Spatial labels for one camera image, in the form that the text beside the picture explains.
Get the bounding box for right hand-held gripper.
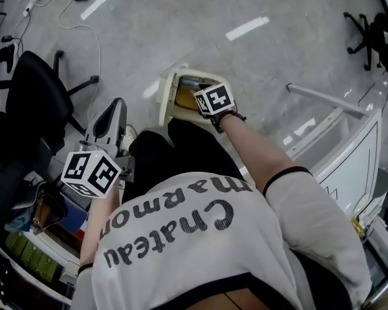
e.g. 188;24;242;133
193;82;235;119

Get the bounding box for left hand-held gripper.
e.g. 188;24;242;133
60;98;136;200

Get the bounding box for beige trash bin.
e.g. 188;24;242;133
155;70;231;127

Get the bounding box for person's left forearm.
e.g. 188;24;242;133
79;184;124;269

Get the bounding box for person's right forearm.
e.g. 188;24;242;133
218;113;313;195

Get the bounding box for person's white shoe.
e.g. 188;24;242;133
124;124;138;150

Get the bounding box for blue and white packet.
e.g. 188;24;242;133
180;77;211;90

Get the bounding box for person's black trousers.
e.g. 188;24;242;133
121;119;256;203

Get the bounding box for black office chair with armrests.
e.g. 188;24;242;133
0;42;100;187

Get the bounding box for blue chair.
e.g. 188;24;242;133
59;195;91;235

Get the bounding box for brown leather bag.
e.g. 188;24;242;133
32;194;69;235

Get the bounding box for white shelf rack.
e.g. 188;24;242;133
0;224;81;310

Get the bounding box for white power strip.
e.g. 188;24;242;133
23;0;41;17

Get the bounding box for white table with black lines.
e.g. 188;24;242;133
286;82;388;221

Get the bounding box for person's white printed shirt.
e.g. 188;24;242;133
70;171;372;310

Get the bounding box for green printed box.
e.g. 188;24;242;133
21;240;43;271
35;253;59;282
5;231;27;258

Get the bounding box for yellow-green bottle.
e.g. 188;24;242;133
350;217;365;238

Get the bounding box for braided wrist bracelet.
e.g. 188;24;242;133
212;110;248;134

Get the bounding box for white floor cable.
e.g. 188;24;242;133
58;0;103;124

